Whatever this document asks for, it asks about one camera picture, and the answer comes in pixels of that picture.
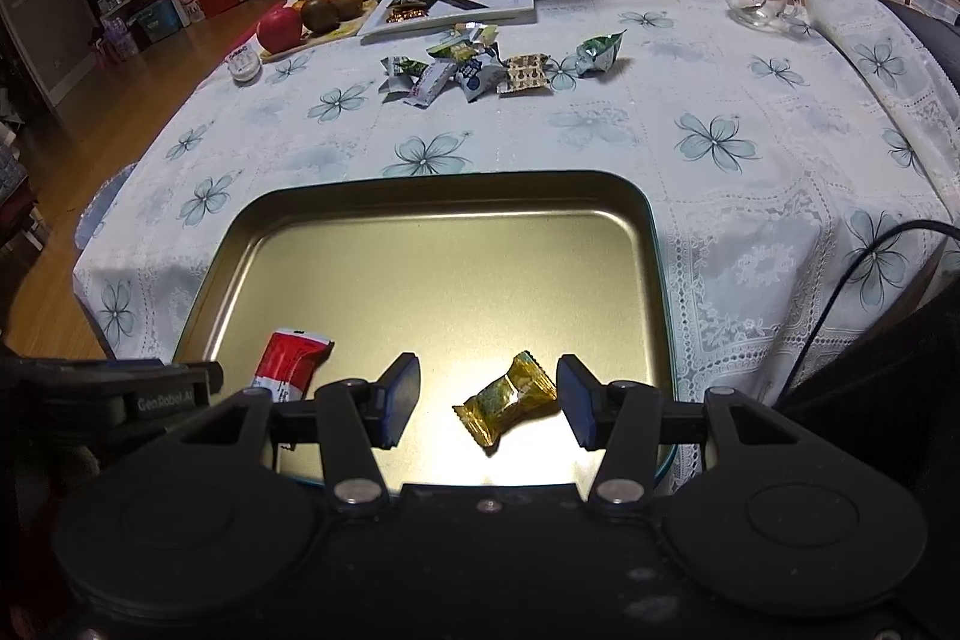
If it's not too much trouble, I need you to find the black cable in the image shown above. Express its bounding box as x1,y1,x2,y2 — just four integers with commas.
772,220,960,408

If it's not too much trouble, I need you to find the white and pink snack packet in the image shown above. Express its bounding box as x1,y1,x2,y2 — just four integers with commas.
403,59,453,107

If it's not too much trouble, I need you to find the green triangular snack packet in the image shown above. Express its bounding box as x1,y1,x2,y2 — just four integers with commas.
574,30,627,79

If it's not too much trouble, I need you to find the gold candy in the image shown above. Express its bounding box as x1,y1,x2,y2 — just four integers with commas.
452,351,560,455

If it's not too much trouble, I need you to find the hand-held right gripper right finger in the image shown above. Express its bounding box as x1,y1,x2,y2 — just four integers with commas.
556,353,807,510

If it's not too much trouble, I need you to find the grey round stool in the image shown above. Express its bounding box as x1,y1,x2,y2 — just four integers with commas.
73,164,136,251

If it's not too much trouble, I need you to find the gold metal tin tray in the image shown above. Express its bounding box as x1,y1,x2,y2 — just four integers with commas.
172,170,676,487

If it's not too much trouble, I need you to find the small green candy packet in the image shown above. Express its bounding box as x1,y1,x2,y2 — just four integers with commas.
379,56,428,94

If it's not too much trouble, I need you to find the white floral tablecloth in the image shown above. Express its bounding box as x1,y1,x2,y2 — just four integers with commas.
73,0,960,461

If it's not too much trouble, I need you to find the white rectangular plate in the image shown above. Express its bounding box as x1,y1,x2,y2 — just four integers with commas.
357,0,538,38

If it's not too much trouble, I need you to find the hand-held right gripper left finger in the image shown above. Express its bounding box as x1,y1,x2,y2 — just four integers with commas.
154,353,422,510

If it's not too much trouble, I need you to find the wooden cutting board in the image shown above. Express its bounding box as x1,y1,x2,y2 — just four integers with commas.
259,0,391,64

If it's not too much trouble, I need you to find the low white shelf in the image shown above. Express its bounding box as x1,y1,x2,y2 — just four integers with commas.
97,0,188,49

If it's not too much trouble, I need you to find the red apple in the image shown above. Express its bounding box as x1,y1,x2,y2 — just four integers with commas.
256,6,307,52

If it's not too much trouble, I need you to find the black leather chair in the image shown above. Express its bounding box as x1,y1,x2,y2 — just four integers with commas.
874,0,960,79

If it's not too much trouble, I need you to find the blue and white snack packet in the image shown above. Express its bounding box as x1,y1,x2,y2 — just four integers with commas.
454,56,511,103

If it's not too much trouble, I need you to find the small white round container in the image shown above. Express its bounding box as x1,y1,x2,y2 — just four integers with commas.
227,47,262,84

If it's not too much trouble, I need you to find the red and white snack packet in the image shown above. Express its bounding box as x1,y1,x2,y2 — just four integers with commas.
251,329,333,402

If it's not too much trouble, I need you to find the brown patterned snack packet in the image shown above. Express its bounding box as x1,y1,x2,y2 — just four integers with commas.
499,53,556,95

